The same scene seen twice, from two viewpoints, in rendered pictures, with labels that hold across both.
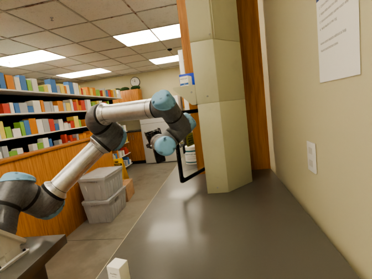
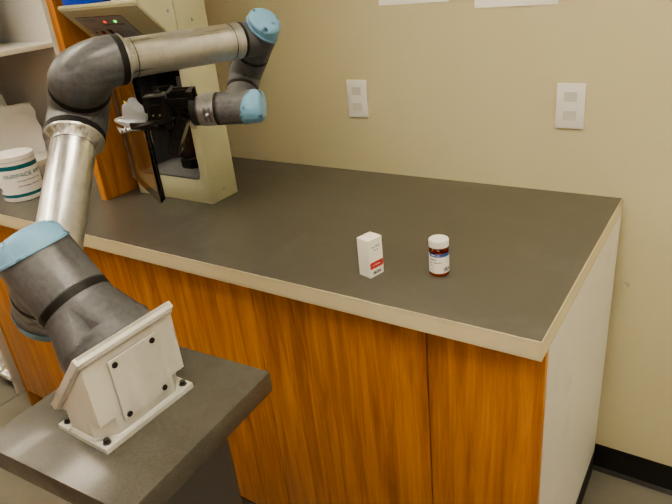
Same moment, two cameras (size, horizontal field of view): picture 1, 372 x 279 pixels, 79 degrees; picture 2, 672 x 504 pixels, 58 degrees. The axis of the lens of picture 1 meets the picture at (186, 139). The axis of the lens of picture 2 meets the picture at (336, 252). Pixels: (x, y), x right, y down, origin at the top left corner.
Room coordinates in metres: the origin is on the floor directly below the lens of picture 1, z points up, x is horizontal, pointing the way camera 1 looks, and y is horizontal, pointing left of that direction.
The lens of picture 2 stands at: (0.09, 1.28, 1.55)
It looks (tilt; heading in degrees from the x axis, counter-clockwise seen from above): 26 degrees down; 296
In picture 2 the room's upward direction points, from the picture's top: 6 degrees counter-clockwise
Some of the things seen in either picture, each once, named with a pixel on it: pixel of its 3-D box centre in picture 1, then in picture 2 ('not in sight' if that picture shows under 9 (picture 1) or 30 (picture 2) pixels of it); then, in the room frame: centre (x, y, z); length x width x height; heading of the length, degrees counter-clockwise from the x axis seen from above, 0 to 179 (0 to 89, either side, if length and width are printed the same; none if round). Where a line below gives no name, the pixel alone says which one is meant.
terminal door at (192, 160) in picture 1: (191, 143); (132, 124); (1.33, -0.03, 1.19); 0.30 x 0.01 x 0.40; 144
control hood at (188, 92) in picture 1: (189, 97); (117, 21); (1.31, -0.05, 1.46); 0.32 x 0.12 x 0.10; 171
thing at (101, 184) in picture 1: (103, 182); not in sight; (3.21, 1.28, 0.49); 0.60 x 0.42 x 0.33; 171
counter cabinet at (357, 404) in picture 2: not in sight; (256, 334); (1.12, -0.14, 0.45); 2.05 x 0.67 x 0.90; 171
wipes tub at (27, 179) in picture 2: not in sight; (18, 174); (1.88, -0.04, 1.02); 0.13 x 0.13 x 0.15
